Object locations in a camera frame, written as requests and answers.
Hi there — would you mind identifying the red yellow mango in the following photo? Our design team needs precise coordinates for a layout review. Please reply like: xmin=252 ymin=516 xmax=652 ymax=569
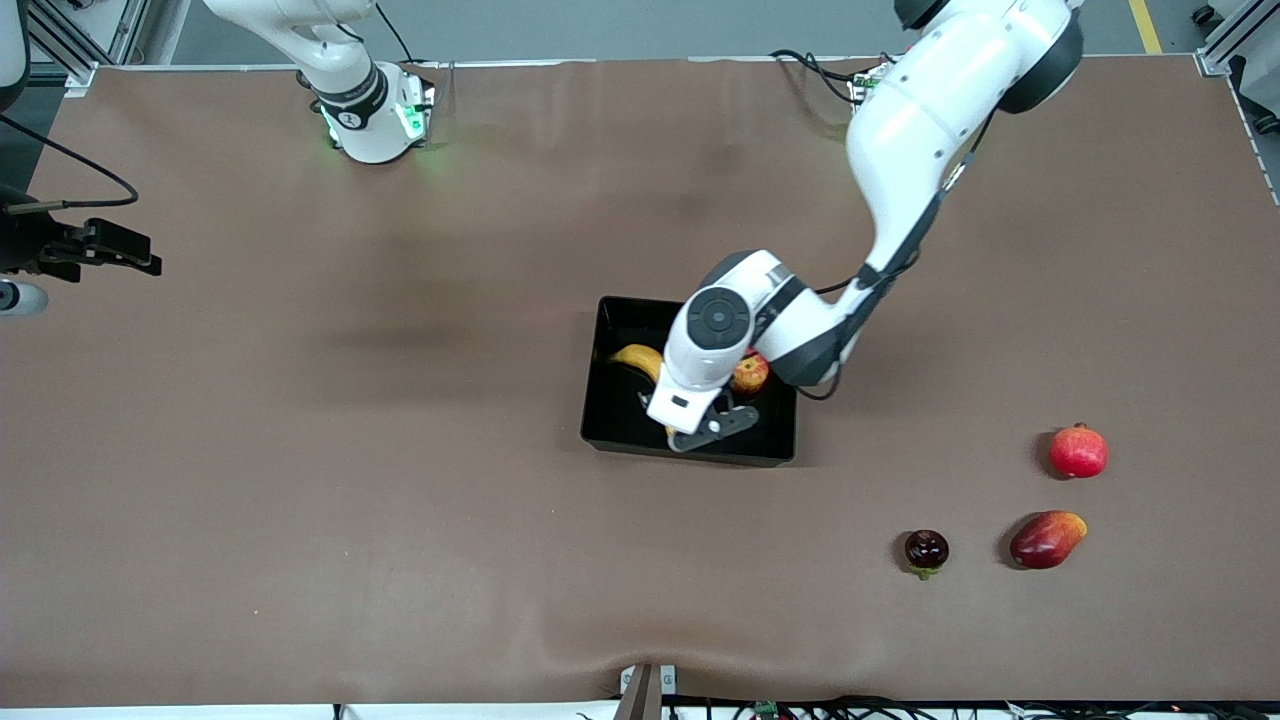
xmin=1009 ymin=510 xmax=1089 ymax=571

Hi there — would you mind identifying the red pomegranate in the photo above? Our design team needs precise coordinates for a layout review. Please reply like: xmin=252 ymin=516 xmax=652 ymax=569
xmin=1048 ymin=423 xmax=1110 ymax=480

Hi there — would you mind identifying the red yellow apple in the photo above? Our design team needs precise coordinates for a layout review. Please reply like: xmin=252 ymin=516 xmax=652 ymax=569
xmin=730 ymin=350 xmax=772 ymax=397

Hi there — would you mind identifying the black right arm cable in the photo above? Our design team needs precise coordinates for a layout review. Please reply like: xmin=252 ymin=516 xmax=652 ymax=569
xmin=0 ymin=112 xmax=139 ymax=216

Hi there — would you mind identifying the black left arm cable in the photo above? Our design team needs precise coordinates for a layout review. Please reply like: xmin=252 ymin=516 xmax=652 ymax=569
xmin=795 ymin=105 xmax=1001 ymax=403

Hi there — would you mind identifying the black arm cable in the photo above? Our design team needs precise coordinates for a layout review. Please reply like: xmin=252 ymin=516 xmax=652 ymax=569
xmin=0 ymin=112 xmax=139 ymax=216
xmin=795 ymin=105 xmax=1001 ymax=403

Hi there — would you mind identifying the black plastic box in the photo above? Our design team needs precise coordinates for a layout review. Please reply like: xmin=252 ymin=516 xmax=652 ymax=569
xmin=580 ymin=295 xmax=799 ymax=468

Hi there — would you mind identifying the thin black base cable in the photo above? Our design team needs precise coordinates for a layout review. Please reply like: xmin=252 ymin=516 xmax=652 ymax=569
xmin=375 ymin=0 xmax=456 ymax=71

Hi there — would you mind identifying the aluminium frame profile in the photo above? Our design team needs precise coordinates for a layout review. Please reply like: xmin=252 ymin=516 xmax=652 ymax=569
xmin=1195 ymin=0 xmax=1280 ymax=136
xmin=25 ymin=0 xmax=196 ymax=91

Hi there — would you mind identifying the black base cable bundle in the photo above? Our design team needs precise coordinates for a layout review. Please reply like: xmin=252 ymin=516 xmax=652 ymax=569
xmin=770 ymin=48 xmax=891 ymax=106

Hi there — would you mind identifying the yellow banana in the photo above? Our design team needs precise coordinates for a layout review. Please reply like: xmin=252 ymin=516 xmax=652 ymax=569
xmin=608 ymin=343 xmax=681 ymax=441

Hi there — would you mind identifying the dark purple mangosteen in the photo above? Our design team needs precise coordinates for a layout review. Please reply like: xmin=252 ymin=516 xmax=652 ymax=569
xmin=904 ymin=529 xmax=951 ymax=582

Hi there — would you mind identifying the brown table cover mat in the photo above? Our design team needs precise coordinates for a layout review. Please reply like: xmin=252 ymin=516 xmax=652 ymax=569
xmin=0 ymin=55 xmax=1280 ymax=709

